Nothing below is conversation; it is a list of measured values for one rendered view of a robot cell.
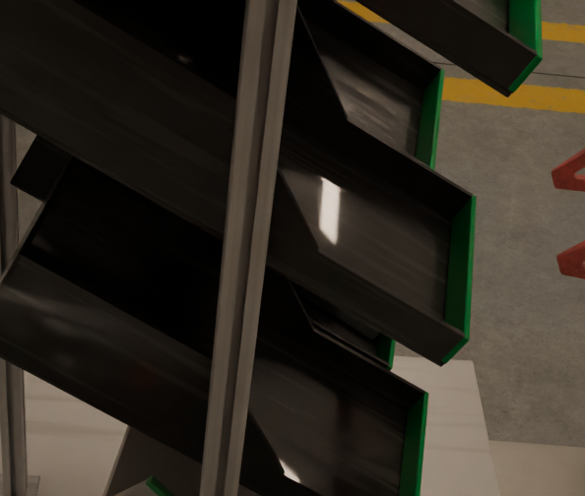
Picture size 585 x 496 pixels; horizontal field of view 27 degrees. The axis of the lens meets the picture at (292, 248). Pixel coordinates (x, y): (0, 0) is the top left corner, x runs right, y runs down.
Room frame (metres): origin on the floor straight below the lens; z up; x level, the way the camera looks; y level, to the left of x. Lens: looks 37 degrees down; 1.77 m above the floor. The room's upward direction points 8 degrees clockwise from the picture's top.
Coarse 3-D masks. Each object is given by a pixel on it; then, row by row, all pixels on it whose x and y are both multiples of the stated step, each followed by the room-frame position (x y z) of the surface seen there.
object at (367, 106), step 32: (320, 0) 0.76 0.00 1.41; (320, 32) 0.75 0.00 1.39; (352, 32) 0.75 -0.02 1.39; (384, 32) 0.75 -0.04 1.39; (352, 64) 0.73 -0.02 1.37; (384, 64) 0.75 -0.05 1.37; (416, 64) 0.75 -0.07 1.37; (352, 96) 0.69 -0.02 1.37; (384, 96) 0.71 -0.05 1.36; (416, 96) 0.74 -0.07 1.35; (384, 128) 0.68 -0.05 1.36; (416, 128) 0.70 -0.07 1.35
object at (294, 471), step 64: (64, 192) 0.62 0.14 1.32; (128, 192) 0.61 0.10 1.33; (64, 256) 0.59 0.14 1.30; (128, 256) 0.61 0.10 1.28; (192, 256) 0.61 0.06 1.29; (0, 320) 0.49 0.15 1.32; (64, 320) 0.49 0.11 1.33; (128, 320) 0.49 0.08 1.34; (192, 320) 0.59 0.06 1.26; (64, 384) 0.49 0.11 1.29; (128, 384) 0.49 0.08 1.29; (192, 384) 0.48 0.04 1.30; (256, 384) 0.56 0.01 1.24; (320, 384) 0.59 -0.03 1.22; (384, 384) 0.60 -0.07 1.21; (192, 448) 0.48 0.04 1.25; (256, 448) 0.48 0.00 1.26; (320, 448) 0.53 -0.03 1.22; (384, 448) 0.56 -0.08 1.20
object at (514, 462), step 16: (496, 448) 0.91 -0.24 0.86; (512, 448) 0.91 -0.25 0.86; (528, 448) 0.92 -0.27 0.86; (544, 448) 0.92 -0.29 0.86; (560, 448) 0.92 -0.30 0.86; (576, 448) 0.93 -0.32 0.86; (496, 464) 0.89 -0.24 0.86; (512, 464) 0.89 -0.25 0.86; (528, 464) 0.89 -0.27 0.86; (544, 464) 0.90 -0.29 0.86; (560, 464) 0.90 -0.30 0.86; (576, 464) 0.90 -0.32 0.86; (512, 480) 0.87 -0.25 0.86; (528, 480) 0.87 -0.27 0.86; (544, 480) 0.87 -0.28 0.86; (560, 480) 0.88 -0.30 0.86; (576, 480) 0.88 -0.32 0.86
